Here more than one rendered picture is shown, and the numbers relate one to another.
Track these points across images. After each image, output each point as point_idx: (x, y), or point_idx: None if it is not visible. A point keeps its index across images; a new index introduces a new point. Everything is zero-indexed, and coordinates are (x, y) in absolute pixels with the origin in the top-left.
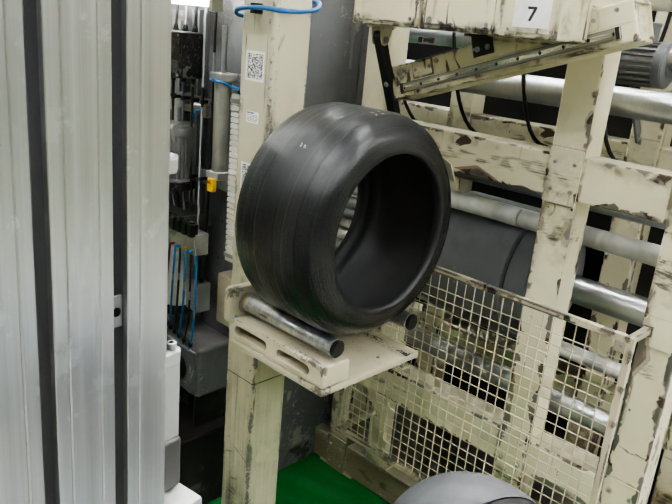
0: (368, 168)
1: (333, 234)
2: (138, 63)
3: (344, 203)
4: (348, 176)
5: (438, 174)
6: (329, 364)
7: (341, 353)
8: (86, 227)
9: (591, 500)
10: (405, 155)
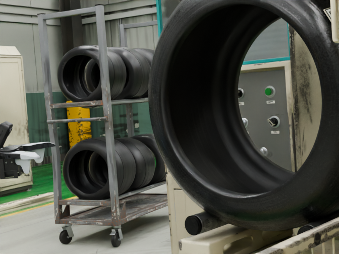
0: (185, 24)
1: (158, 92)
2: None
3: (164, 61)
4: (167, 34)
5: (298, 25)
6: (187, 240)
7: (195, 232)
8: None
9: None
10: None
